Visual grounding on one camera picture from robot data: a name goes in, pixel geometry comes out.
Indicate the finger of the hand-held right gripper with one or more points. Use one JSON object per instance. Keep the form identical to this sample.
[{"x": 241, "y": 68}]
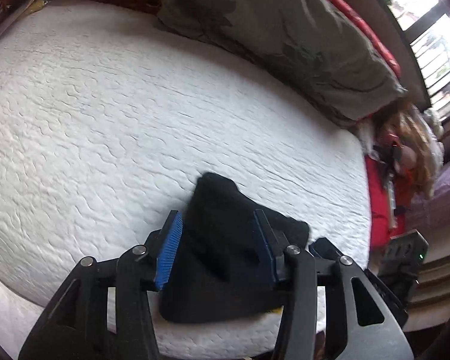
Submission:
[{"x": 320, "y": 246}]

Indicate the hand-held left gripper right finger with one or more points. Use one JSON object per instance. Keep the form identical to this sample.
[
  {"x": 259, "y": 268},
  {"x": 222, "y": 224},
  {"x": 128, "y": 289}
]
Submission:
[{"x": 270, "y": 247}]

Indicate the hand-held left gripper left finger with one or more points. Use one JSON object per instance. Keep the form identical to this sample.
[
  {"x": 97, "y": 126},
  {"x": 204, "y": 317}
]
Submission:
[{"x": 168, "y": 251}]

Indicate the black pants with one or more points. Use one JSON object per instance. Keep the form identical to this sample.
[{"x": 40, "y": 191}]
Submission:
[{"x": 225, "y": 240}]

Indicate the wooden furniture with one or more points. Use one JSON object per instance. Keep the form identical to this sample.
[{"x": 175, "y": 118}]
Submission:
[{"x": 440, "y": 281}]

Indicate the plain red cloth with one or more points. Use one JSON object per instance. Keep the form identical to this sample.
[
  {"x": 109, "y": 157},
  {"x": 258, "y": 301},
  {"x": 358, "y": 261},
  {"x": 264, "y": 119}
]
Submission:
[{"x": 378, "y": 202}]

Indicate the purple cloth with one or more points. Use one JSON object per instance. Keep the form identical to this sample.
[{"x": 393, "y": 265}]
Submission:
[{"x": 448, "y": 198}]

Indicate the black tool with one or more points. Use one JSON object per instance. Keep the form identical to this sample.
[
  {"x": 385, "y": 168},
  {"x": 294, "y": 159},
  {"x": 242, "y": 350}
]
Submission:
[{"x": 388, "y": 157}]

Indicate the white quilted mattress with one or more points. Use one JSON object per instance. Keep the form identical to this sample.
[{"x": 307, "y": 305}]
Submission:
[{"x": 97, "y": 120}]

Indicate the grey floral pillow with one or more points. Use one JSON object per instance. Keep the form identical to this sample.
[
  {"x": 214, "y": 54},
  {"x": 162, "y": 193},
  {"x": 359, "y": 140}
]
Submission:
[{"x": 285, "y": 37}]

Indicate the barred window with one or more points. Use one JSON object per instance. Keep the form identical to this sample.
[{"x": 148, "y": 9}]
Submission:
[{"x": 431, "y": 26}]

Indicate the yellow packet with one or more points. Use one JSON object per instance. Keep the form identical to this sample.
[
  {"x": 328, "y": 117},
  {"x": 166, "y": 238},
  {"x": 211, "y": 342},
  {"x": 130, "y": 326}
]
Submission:
[{"x": 36, "y": 5}]

